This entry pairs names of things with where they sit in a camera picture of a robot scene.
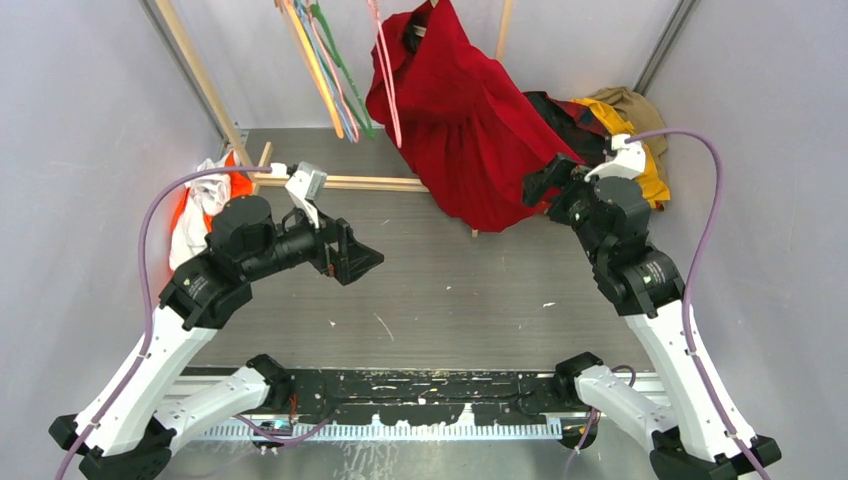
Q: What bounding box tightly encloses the dark plaid garment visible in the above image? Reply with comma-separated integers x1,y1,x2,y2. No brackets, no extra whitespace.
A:
523,91,611,166

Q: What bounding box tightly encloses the red skirt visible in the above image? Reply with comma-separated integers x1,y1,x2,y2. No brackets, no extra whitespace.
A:
365,1,575,232

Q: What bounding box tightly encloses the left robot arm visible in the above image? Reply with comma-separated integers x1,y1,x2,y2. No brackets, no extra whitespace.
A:
49,196,384,479

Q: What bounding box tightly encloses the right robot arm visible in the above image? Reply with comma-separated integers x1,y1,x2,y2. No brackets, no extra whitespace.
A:
522,154,782,479

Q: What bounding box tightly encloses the light blue hanger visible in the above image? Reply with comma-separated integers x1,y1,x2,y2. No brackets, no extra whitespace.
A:
291,1,359,143

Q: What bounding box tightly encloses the green hanger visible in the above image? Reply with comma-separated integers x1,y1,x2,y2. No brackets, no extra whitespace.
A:
316,1,376,143

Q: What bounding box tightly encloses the orange hanger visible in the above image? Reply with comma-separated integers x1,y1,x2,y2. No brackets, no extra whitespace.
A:
278,0,345,139

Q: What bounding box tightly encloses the yellow garment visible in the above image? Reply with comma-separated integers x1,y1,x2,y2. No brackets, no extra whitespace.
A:
574,89,671,211

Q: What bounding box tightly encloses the tan garment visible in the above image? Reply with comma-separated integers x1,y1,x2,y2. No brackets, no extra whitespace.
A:
589,86,666,134

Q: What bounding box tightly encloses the wooden clothes rack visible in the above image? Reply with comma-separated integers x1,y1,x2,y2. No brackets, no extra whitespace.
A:
153,0,517,238

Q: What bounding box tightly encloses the orange and white garment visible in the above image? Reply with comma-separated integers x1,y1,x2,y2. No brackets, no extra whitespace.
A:
168,172,254,272

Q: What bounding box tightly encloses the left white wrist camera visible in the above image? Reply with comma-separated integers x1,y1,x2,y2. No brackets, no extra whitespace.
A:
270,162,328,230

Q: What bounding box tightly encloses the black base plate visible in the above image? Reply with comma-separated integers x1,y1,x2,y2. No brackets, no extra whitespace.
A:
248,369,589,427

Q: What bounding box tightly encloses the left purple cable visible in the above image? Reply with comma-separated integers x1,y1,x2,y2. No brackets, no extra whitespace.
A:
52,165,340,480

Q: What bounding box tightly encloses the purple cable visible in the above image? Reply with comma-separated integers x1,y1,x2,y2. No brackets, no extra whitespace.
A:
52,165,340,480
563,128,774,480

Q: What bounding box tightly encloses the pink wire hanger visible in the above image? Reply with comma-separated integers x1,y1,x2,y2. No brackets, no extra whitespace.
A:
366,0,403,148

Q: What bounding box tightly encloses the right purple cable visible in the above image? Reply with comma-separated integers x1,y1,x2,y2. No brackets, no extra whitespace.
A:
563,128,774,480

